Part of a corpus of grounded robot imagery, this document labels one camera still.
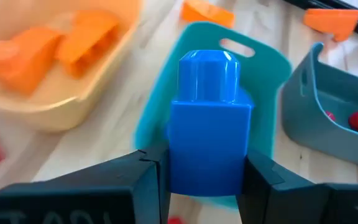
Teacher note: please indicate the long orange toy block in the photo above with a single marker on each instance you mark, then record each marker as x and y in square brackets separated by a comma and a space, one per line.
[331, 21]

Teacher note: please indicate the teal plastic bin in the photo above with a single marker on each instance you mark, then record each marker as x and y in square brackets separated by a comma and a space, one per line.
[259, 81]

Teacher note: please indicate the cream-orange plastic bin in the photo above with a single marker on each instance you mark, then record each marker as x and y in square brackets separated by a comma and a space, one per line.
[73, 105]

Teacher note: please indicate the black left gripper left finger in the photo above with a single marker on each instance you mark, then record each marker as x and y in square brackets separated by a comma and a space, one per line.
[89, 196]

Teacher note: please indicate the blue single-stud toy block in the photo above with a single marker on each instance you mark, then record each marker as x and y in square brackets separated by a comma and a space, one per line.
[208, 140]

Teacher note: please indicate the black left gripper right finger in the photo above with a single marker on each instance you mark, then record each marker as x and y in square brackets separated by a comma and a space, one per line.
[291, 202]

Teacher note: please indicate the grey-blue plastic bin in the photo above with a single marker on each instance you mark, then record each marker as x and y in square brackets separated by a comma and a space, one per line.
[306, 124]

